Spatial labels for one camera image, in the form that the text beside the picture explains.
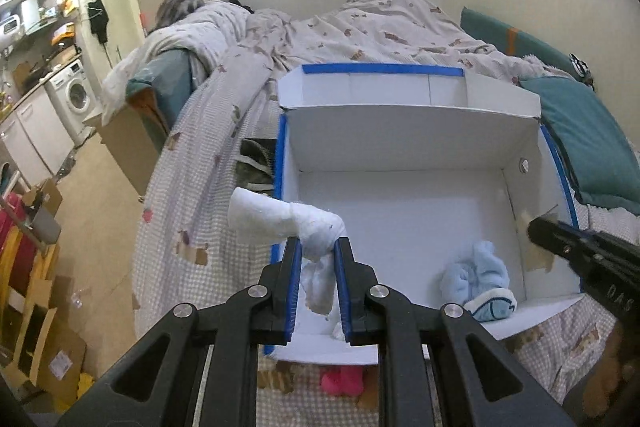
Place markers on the white fuzzy sock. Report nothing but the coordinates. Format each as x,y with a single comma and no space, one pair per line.
260,220

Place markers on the white kitchen cabinet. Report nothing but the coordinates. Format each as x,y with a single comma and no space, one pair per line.
35,137

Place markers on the white washing machine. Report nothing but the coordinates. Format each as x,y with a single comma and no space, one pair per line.
74,100

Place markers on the blue and white cardboard box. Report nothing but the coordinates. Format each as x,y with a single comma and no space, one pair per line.
421,162

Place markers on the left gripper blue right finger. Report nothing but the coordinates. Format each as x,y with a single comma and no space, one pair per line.
352,285

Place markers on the teal bolster cushion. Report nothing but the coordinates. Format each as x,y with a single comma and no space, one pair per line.
511,41

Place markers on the patterned duvet blanket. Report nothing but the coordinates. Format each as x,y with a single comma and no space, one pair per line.
370,31

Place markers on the teal pillow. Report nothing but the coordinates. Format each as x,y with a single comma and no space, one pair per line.
598,160

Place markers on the red bag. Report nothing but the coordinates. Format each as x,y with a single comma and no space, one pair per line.
17,255

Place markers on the checkered patterned bed sheet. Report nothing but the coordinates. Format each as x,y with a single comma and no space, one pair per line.
186,251

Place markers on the light blue fuzzy socks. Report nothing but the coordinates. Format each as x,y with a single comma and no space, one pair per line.
480,285

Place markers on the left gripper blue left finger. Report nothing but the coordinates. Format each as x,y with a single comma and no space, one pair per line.
285,291

